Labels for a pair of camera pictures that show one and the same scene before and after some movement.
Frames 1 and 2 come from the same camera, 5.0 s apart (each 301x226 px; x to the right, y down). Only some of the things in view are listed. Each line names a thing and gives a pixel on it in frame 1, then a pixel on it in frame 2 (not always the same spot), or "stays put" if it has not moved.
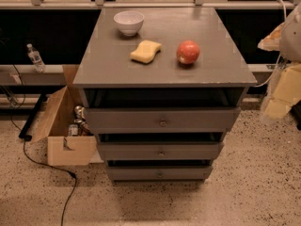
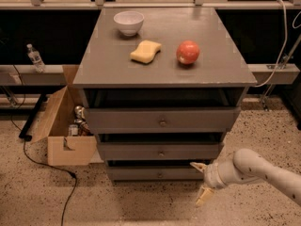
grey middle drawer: [158, 151] stays put
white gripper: [292, 41] to [212, 175]
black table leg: [23, 133] stays put
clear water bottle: [36, 57] stays put
